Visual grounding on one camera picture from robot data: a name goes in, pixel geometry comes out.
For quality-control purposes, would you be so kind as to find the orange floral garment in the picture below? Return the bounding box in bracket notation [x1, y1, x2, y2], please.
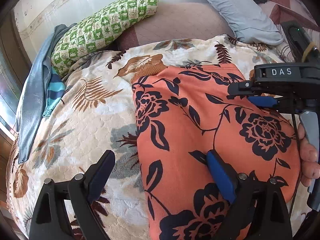
[131, 63, 300, 239]

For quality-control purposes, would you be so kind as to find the person's right hand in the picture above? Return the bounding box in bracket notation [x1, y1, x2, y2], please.
[297, 123, 320, 187]

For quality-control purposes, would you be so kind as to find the light blue pillow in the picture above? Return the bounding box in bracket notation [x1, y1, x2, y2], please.
[207, 0, 283, 46]

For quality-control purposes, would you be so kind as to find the striped pink bedding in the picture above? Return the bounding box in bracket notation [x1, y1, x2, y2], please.
[259, 0, 319, 62]

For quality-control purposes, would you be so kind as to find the cream leaf-print blanket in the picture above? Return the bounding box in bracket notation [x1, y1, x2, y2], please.
[6, 33, 311, 240]

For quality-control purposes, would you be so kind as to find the blue cloth with teal stripes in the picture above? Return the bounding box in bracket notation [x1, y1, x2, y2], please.
[16, 23, 75, 164]

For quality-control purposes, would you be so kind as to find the wooden door with glass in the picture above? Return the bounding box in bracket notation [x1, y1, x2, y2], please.
[1, 10, 31, 221]

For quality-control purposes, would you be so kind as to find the green checkered pillow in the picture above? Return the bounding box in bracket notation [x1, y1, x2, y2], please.
[51, 0, 158, 77]

